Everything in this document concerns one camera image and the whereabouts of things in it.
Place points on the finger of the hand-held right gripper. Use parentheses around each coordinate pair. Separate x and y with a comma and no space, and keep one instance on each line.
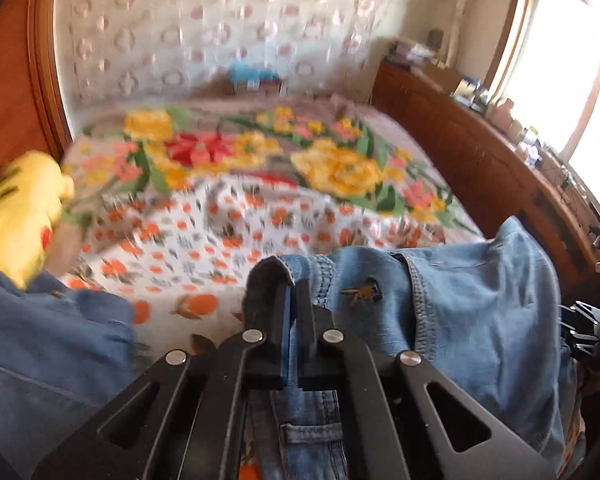
(582,330)

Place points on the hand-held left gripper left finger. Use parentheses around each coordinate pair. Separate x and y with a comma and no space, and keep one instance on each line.
(283,345)

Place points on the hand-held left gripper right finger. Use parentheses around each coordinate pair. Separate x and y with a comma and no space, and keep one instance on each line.
(310,340)

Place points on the light blue denim pants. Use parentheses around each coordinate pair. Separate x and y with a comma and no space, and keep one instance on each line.
(455,310)

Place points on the orange fruit print bedsheet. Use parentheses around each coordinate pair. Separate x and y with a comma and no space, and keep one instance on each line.
(205,240)

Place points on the floral blanket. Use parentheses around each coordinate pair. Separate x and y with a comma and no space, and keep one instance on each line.
(330,165)

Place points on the wooden cabinet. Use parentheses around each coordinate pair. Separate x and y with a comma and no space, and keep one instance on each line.
(480,160)

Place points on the dark blue folded jeans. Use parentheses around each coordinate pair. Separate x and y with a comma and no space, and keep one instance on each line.
(45,360)

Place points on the wooden framed window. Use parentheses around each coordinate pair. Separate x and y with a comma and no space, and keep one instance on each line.
(565,60)

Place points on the blue gift bag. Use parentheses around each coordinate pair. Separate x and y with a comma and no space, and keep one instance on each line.
(250,72)

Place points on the cardboard box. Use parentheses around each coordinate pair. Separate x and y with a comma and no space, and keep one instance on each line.
(442,77)

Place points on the yellow plush toy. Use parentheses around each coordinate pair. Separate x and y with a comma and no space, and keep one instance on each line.
(20,210)

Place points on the stack of books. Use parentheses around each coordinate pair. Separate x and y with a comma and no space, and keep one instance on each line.
(410,52)

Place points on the beige window curtain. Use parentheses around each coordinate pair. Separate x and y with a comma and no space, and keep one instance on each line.
(460,5)

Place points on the circle pattern wall curtain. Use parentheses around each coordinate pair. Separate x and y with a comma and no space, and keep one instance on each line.
(205,25)

